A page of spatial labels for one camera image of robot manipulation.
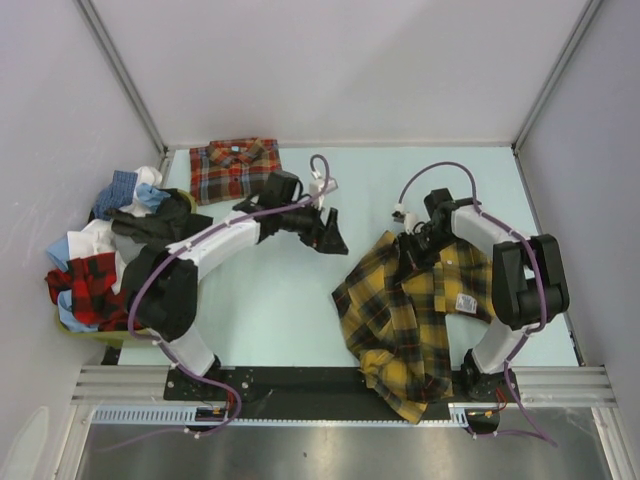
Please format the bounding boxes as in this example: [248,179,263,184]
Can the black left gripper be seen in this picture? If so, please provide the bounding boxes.
[278,197,347,255]

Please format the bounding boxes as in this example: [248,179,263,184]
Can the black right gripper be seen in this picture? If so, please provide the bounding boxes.
[394,226,461,284]

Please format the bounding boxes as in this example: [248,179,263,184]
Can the yellow plaid long sleeve shirt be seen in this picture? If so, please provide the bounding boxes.
[331,231,495,424]

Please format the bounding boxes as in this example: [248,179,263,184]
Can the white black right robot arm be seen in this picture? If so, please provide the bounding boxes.
[393,189,569,401]

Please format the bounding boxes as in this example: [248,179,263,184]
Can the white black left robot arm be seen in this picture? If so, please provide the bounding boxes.
[122,170,349,400]

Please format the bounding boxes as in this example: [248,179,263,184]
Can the folded red plaid shirt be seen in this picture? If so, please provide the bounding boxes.
[189,137,282,206]

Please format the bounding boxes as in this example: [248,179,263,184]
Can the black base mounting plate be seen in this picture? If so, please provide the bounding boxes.
[163,366,515,422]

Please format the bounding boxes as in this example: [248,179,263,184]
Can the light blue shirt in bin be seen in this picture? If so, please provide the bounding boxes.
[46,182,171,333]

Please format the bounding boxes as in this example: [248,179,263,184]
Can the blue patterned shirt in bin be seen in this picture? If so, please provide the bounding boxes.
[92,170,138,220]

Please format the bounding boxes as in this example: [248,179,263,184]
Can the white shirt in bin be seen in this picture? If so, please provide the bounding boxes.
[66,166,163,294]

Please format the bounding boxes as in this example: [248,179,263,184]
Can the red black buffalo plaid shirt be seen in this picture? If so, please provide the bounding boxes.
[45,253,128,334]

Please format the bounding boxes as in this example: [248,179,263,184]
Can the olive green laundry bin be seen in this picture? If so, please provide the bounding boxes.
[53,188,197,349]

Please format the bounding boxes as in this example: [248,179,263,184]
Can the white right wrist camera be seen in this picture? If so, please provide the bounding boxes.
[392,203,419,234]

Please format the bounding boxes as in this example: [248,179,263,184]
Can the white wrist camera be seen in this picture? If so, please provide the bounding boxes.
[392,203,419,234]
[308,170,338,196]

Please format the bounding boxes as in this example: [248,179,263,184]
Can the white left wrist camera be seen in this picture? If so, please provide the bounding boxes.
[308,170,338,196]

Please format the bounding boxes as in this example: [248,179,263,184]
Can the white slotted cable duct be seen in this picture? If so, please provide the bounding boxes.
[92,403,474,427]

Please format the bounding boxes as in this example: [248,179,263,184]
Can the aluminium frame front rail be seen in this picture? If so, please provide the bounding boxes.
[73,365,617,407]

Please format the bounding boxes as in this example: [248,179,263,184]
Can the aluminium right corner post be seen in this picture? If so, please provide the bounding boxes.
[511,0,604,156]

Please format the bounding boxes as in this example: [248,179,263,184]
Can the aluminium corner post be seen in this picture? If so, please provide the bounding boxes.
[73,0,168,158]
[511,0,604,156]

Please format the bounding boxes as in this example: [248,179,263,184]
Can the aluminium left corner post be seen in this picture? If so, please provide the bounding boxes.
[73,0,168,158]

